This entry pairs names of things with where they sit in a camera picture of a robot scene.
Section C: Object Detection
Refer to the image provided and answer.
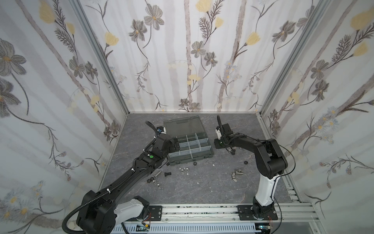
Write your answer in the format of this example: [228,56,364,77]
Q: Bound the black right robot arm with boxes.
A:
[214,116,288,220]

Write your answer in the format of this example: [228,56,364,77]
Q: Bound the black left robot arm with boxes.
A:
[62,134,180,234]

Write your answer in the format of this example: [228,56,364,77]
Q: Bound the cluster of nuts left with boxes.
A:
[147,177,161,188]

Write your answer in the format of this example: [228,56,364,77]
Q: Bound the green compartment organizer box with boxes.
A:
[164,116,214,166]

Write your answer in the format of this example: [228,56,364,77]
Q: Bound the silver hex nut pair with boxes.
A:
[180,168,190,174]

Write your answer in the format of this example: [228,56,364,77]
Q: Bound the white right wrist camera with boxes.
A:
[215,128,222,139]

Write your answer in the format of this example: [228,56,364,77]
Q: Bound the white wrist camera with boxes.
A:
[215,128,222,139]
[156,126,166,135]

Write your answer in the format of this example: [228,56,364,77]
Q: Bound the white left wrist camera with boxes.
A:
[156,126,166,135]

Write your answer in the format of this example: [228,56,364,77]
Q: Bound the white cable duct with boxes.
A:
[124,223,262,234]

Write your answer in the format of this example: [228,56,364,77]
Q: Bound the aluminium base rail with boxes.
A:
[113,203,319,226]

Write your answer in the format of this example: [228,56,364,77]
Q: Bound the aluminium corner frame post right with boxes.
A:
[259,0,332,115]

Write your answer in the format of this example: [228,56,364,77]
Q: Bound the aluminium corner frame post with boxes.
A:
[68,0,130,115]
[259,0,332,115]

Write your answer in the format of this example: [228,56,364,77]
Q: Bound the aluminium corner frame post left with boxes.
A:
[68,0,130,115]

